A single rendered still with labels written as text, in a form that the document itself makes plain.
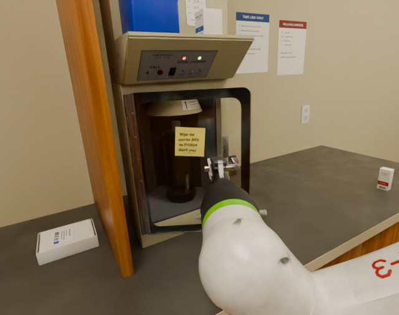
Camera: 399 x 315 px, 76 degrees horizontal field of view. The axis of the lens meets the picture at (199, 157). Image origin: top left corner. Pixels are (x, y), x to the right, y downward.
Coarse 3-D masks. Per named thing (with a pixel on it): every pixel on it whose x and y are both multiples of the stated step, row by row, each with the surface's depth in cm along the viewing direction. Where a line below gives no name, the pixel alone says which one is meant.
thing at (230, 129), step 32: (160, 96) 62; (192, 96) 63; (224, 96) 63; (160, 128) 65; (224, 128) 65; (160, 160) 67; (192, 160) 68; (160, 192) 70; (192, 192) 70; (160, 224) 73; (192, 224) 73
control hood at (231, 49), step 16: (128, 32) 50; (144, 32) 51; (160, 32) 53; (128, 48) 52; (144, 48) 54; (160, 48) 55; (176, 48) 57; (192, 48) 59; (208, 48) 60; (224, 48) 63; (240, 48) 65; (128, 64) 56; (224, 64) 68; (128, 80) 59; (160, 80) 64; (176, 80) 66; (192, 80) 69
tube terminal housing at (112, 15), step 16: (112, 0) 57; (208, 0) 68; (224, 0) 70; (112, 16) 58; (224, 16) 71; (112, 32) 59; (192, 32) 68; (224, 32) 72; (112, 48) 62; (112, 64) 65; (112, 80) 68; (208, 80) 73; (224, 80) 76; (128, 144) 67; (128, 160) 70; (128, 176) 75; (128, 192) 79; (144, 240) 76; (160, 240) 79
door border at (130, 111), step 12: (132, 96) 62; (132, 108) 63; (132, 120) 64; (132, 132) 65; (132, 144) 66; (132, 156) 66; (144, 192) 70; (144, 204) 71; (144, 216) 72; (144, 228) 73
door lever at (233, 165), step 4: (232, 160) 68; (236, 160) 68; (228, 164) 64; (232, 164) 63; (236, 164) 63; (204, 168) 63; (208, 168) 63; (228, 168) 63; (232, 168) 63; (236, 168) 63
